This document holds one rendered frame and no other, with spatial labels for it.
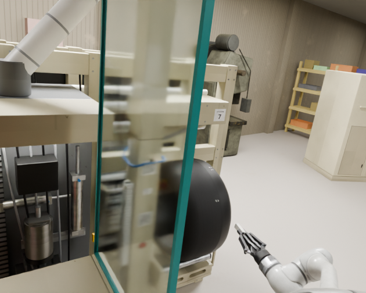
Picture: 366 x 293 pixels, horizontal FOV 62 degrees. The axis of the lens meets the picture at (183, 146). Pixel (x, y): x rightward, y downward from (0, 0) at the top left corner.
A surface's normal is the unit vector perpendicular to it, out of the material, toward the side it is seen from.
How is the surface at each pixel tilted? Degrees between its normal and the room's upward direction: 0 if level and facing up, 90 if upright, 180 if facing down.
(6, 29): 90
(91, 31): 90
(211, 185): 39
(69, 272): 0
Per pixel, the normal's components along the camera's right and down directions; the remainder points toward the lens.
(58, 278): 0.11, -0.95
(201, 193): 0.47, -0.42
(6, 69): 0.17, 0.32
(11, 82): 0.42, 0.32
